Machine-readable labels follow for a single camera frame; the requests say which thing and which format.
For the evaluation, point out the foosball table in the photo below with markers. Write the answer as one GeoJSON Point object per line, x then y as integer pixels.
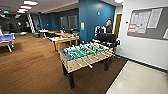
{"type": "Point", "coordinates": [85, 56]}

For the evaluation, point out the white table with dishes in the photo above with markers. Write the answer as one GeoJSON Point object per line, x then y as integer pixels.
{"type": "Point", "coordinates": [65, 40]}

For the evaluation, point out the long wooden table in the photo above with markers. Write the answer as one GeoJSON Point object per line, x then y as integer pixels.
{"type": "Point", "coordinates": [63, 33]}

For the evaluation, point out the person in dark shirt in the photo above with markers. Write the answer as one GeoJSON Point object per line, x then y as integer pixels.
{"type": "Point", "coordinates": [107, 28]}

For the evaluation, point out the brown wooden door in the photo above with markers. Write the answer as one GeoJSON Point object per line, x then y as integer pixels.
{"type": "Point", "coordinates": [117, 26]}

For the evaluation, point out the small white table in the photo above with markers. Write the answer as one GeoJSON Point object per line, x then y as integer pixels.
{"type": "Point", "coordinates": [43, 31]}

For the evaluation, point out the grey notice board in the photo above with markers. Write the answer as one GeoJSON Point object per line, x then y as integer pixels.
{"type": "Point", "coordinates": [146, 23]}

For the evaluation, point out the rectangular ceiling light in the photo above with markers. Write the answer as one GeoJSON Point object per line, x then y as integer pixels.
{"type": "Point", "coordinates": [26, 7]}
{"type": "Point", "coordinates": [30, 2]}
{"type": "Point", "coordinates": [21, 10]}

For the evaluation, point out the blue ping pong table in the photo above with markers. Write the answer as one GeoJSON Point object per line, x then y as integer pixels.
{"type": "Point", "coordinates": [6, 38]}

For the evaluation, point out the green exit sign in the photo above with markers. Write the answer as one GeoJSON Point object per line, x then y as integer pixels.
{"type": "Point", "coordinates": [6, 11]}

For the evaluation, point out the yellow wall sign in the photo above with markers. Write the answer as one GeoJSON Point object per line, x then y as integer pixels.
{"type": "Point", "coordinates": [82, 26]}

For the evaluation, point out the large wall window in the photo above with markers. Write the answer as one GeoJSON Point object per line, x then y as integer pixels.
{"type": "Point", "coordinates": [68, 21]}

